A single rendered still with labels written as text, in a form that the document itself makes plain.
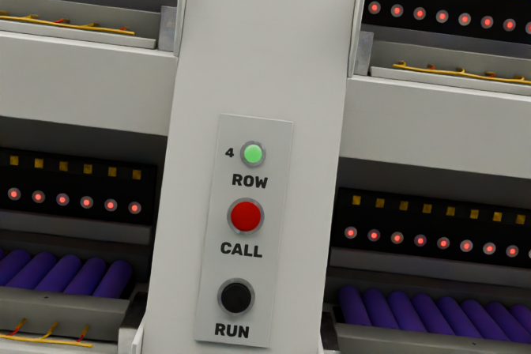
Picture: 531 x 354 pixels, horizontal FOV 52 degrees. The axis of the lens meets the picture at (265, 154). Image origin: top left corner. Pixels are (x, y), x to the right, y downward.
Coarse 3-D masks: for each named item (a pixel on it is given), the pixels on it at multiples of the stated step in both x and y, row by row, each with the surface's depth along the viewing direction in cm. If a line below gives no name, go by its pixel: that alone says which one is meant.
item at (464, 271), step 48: (384, 192) 47; (336, 240) 47; (384, 240) 47; (432, 240) 47; (480, 240) 47; (528, 240) 47; (336, 288) 45; (384, 288) 45; (432, 288) 45; (480, 288) 46; (336, 336) 35; (384, 336) 37; (432, 336) 37; (480, 336) 39; (528, 336) 40
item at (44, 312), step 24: (0, 288) 36; (24, 288) 37; (0, 312) 35; (24, 312) 35; (48, 312) 35; (72, 312) 35; (96, 312) 35; (120, 312) 35; (0, 336) 34; (72, 336) 36; (96, 336) 36
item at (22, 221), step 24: (0, 216) 46; (24, 216) 46; (48, 216) 46; (120, 240) 47; (144, 240) 47; (144, 288) 44; (144, 312) 35; (24, 336) 36; (48, 336) 36; (120, 336) 33
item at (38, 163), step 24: (0, 168) 46; (24, 168) 46; (48, 168) 46; (72, 168) 46; (96, 168) 46; (120, 168) 46; (144, 168) 46; (0, 192) 46; (24, 192) 46; (48, 192) 46; (72, 192) 46; (96, 192) 46; (120, 192) 46; (144, 192) 46; (72, 216) 47; (96, 216) 47; (120, 216) 47; (144, 216) 47
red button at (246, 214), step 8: (240, 208) 29; (248, 208) 29; (256, 208) 29; (232, 216) 29; (240, 216) 29; (248, 216) 29; (256, 216) 29; (240, 224) 29; (248, 224) 29; (256, 224) 29
